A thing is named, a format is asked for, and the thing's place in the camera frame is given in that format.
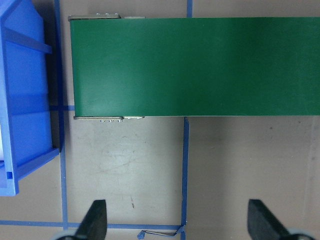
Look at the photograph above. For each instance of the green conveyor belt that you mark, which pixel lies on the green conveyor belt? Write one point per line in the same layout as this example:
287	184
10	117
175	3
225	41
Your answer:
195	67

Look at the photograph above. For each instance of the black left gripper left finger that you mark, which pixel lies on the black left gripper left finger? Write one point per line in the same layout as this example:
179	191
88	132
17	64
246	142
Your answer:
94	224

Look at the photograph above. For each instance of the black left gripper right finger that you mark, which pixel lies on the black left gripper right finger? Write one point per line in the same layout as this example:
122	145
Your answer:
262	223

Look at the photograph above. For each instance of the blue plastic bin near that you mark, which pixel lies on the blue plastic bin near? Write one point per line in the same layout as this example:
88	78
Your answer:
25	121

